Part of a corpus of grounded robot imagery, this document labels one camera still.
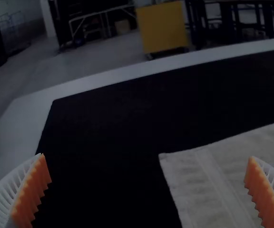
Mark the yellow wheeled cabinet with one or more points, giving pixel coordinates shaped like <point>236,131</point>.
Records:
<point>162,28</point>

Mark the black mat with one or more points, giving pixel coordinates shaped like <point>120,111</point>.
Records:
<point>127,118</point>

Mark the pale towel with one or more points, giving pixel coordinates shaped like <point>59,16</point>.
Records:
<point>210,190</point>

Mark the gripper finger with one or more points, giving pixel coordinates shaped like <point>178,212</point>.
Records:
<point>20,190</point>
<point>267,197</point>

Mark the blue metal rack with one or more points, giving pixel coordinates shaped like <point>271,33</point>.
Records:
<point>225,19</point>

